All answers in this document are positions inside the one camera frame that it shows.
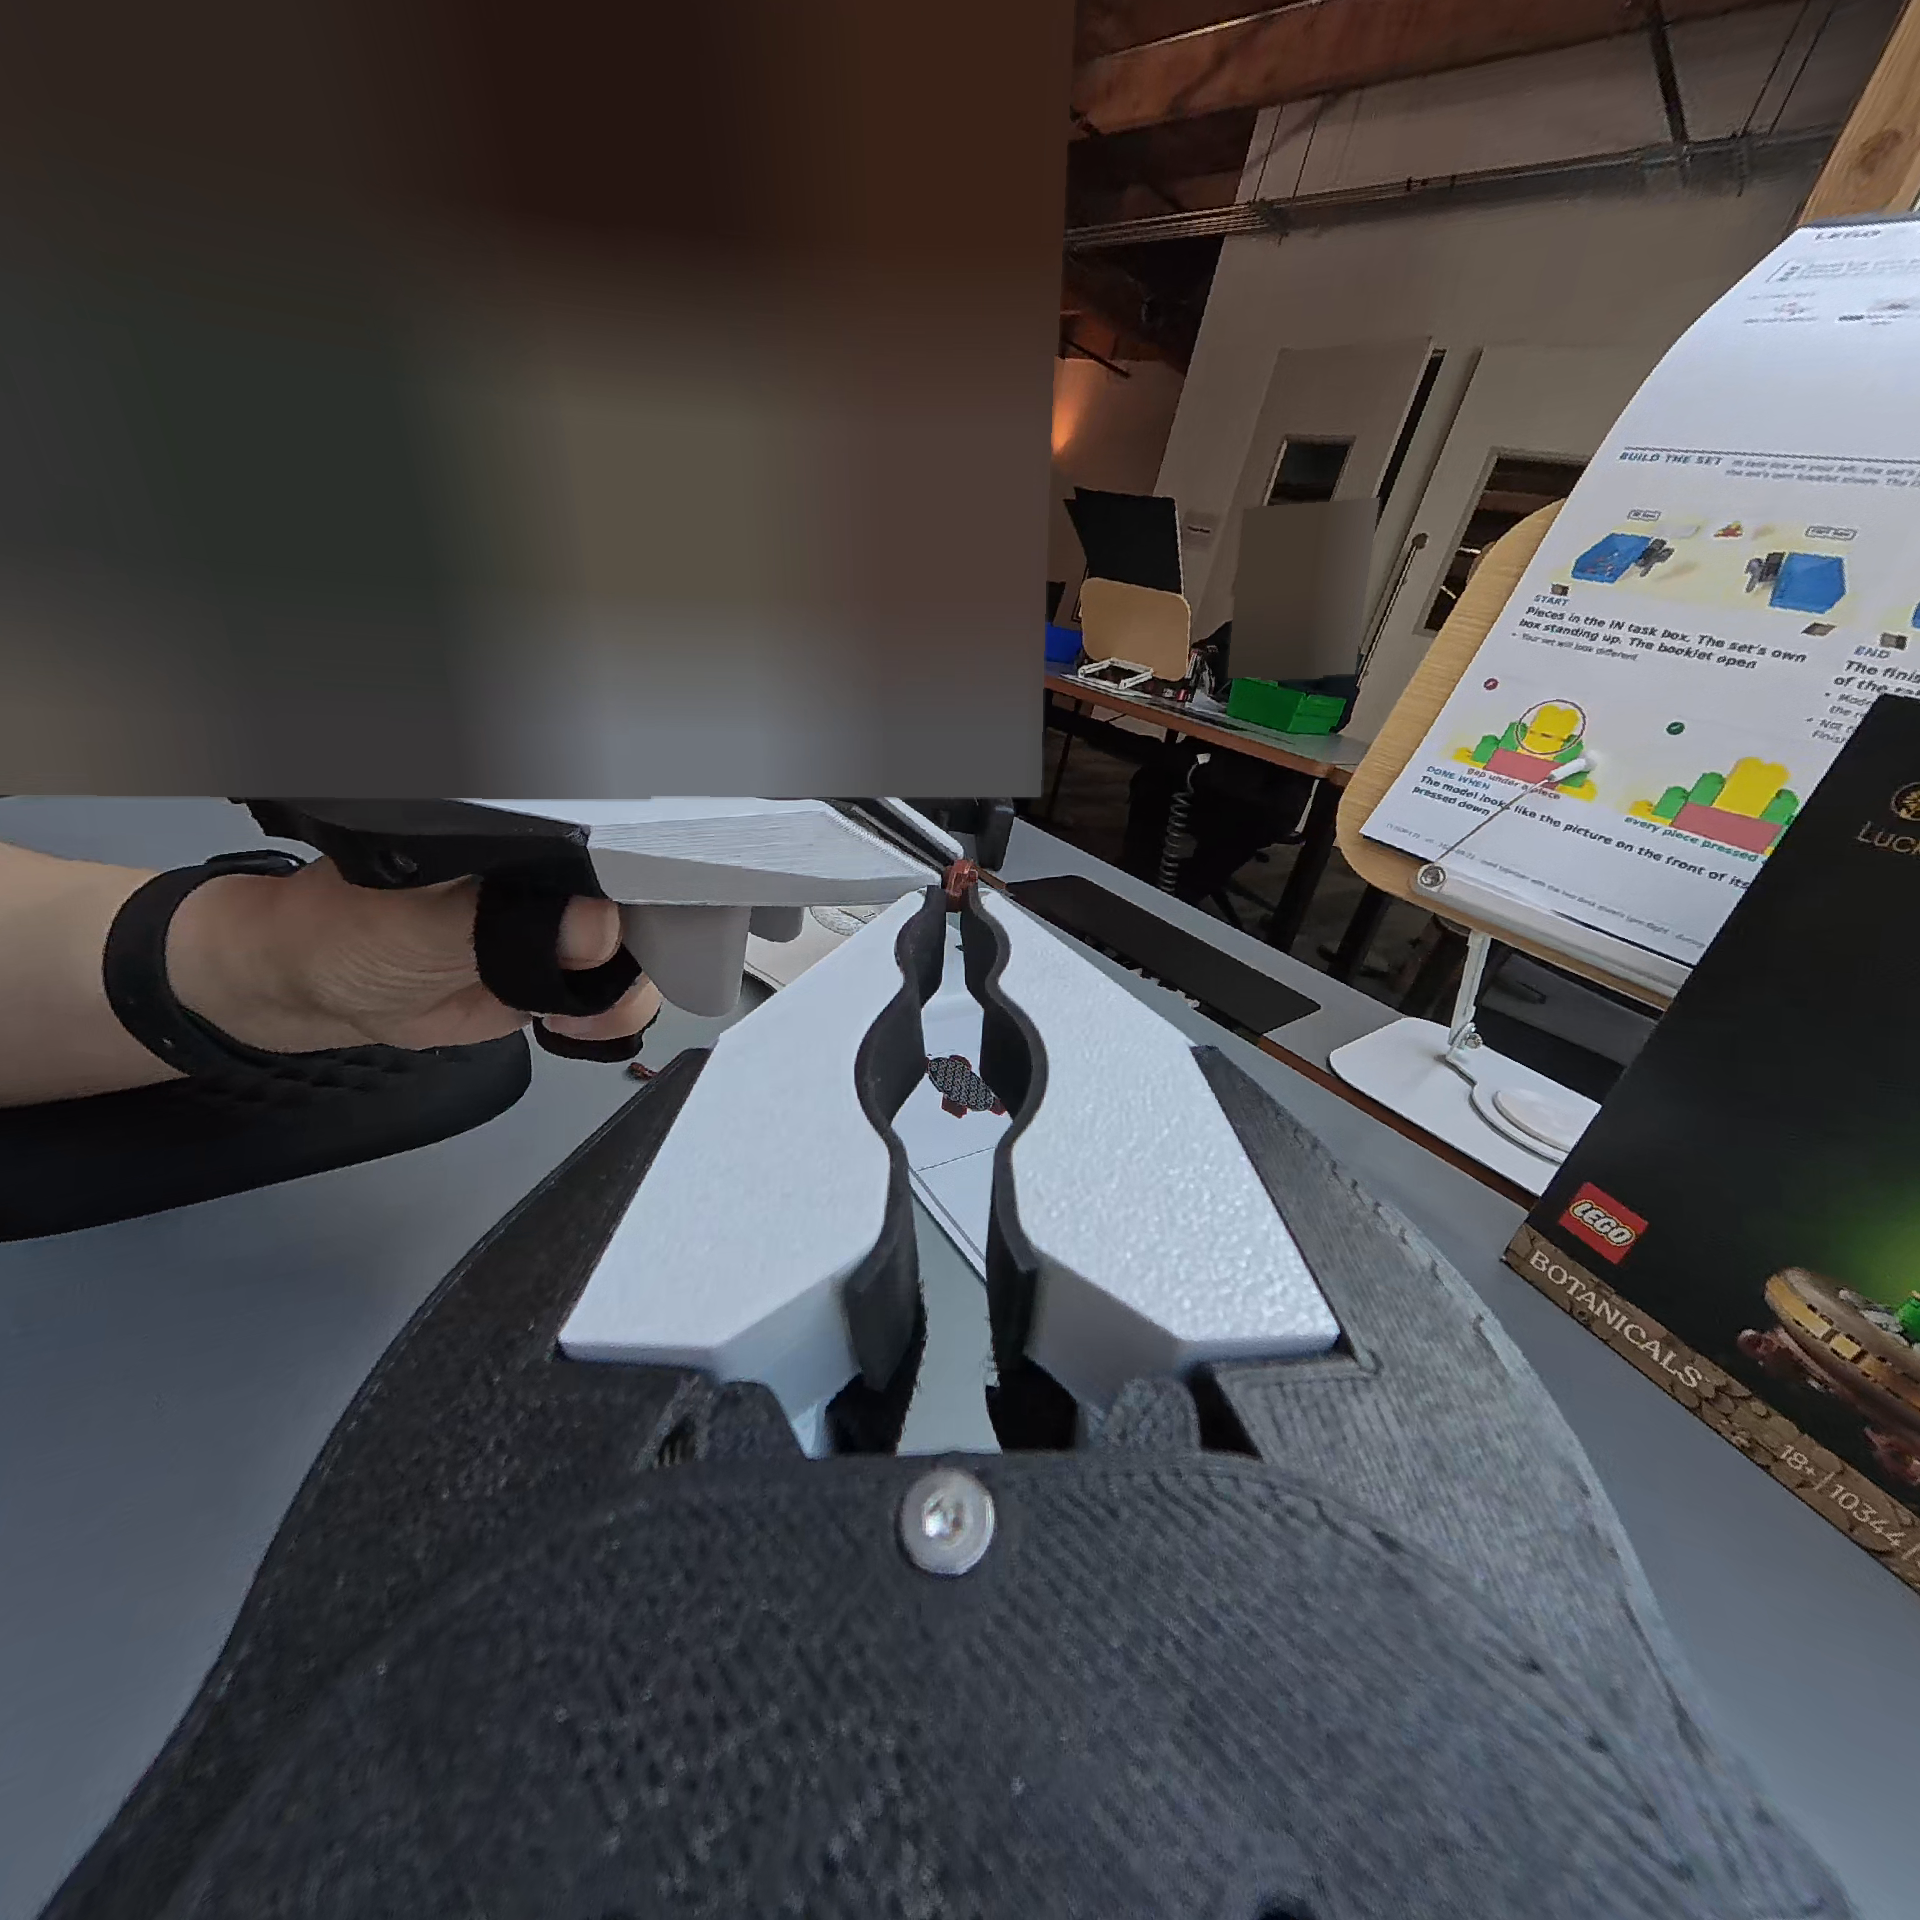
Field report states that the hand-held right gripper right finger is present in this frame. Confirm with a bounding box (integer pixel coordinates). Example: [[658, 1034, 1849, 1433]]
[[959, 885, 1345, 1453]]

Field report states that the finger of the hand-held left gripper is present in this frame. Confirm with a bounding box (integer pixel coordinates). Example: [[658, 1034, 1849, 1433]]
[[586, 803, 945, 915]]

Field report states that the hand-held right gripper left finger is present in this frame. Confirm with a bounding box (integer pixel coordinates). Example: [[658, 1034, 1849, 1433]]
[[555, 885, 954, 1460]]

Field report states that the grey desk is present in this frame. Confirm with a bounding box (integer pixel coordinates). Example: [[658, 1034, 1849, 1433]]
[[0, 796, 1920, 1920]]

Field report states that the person's left hand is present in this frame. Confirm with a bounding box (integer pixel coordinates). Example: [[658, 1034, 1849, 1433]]
[[164, 861, 664, 1056]]

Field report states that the white instruction booklet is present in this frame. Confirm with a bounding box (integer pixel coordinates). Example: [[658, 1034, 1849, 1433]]
[[747, 901, 1039, 1279]]

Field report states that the white stand base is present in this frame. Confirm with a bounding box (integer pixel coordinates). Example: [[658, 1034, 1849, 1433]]
[[1329, 928, 1609, 1203]]

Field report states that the black wristband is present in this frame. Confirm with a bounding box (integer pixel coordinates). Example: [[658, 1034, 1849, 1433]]
[[103, 849, 308, 1079]]

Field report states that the black wrist rest pad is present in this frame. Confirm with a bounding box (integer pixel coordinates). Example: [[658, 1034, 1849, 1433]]
[[0, 1027, 536, 1243]]

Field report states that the long background table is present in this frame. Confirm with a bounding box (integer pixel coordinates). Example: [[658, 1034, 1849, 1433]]
[[1043, 667, 1375, 783]]

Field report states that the light wooden chair back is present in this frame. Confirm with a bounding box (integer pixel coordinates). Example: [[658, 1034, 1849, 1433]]
[[1080, 577, 1193, 696]]

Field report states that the wooden sheet holder board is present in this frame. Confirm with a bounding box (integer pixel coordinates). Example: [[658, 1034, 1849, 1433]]
[[1333, 503, 1696, 1011]]

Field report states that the green plastic bin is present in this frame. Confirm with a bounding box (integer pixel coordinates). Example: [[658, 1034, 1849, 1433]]
[[1227, 675, 1354, 737]]

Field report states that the black panel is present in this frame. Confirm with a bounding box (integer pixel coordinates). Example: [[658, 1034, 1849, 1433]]
[[1066, 488, 1187, 602]]

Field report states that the black brick set box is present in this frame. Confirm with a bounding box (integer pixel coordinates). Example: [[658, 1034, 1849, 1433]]
[[1504, 693, 1920, 1594]]

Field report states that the white partition panel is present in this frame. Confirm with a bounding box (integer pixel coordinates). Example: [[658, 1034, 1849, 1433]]
[[1231, 496, 1384, 684]]

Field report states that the printed instruction sheet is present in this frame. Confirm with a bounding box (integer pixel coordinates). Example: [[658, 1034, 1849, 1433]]
[[1357, 218, 1920, 962]]

